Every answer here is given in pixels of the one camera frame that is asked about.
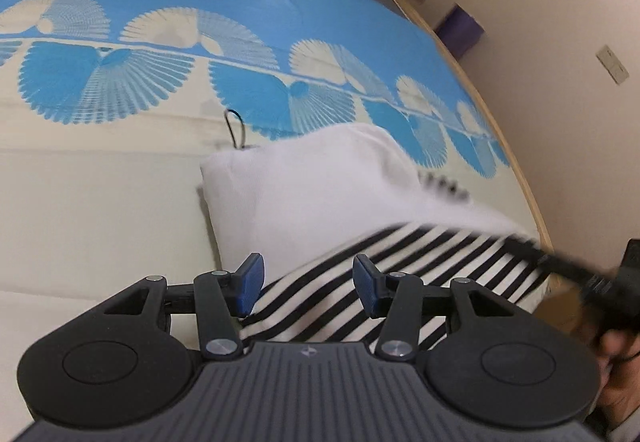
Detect beige wall socket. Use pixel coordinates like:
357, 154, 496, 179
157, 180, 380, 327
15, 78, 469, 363
596, 44, 630, 86

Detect blue patterned blanket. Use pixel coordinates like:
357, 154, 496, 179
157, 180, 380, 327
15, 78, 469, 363
0, 0, 543, 433

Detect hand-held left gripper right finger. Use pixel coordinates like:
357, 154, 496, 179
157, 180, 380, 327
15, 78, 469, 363
352, 254, 516, 362

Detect black thin loop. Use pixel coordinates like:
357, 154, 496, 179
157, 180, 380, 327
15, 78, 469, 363
223, 108, 247, 151

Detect purple box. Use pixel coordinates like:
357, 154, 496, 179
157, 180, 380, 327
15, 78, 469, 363
433, 4, 485, 58

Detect black white striped sweater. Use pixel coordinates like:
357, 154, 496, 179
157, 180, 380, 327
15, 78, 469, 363
199, 123, 552, 358

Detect wooden bed frame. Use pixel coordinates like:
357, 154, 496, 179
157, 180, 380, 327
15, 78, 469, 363
392, 0, 557, 255

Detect person's right hand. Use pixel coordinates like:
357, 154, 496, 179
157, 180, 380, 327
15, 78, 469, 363
596, 324, 640, 423

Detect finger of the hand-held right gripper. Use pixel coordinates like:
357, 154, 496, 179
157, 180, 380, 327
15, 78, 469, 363
495, 229, 610, 294

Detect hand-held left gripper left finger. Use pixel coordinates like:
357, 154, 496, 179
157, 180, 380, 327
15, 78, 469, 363
95, 252, 266, 362

